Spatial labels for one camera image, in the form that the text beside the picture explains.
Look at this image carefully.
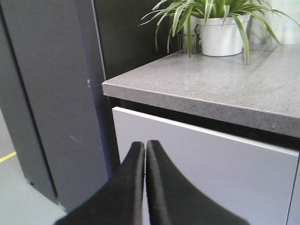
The grey kitchen counter cabinet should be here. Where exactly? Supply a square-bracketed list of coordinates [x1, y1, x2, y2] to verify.
[102, 45, 300, 225]

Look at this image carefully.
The green spider plant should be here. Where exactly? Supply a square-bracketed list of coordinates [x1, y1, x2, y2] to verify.
[141, 0, 300, 65]

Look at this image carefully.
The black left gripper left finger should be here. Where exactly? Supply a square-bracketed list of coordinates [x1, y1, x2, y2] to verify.
[56, 142, 145, 225]

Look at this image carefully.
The dark grey tall cabinet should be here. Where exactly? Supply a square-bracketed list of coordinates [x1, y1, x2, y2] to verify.
[0, 0, 168, 211]

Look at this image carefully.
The white plant pot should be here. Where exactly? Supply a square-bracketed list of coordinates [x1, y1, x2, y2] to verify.
[196, 14, 250, 57]

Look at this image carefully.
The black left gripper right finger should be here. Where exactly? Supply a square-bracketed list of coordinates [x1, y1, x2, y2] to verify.
[146, 140, 248, 225]

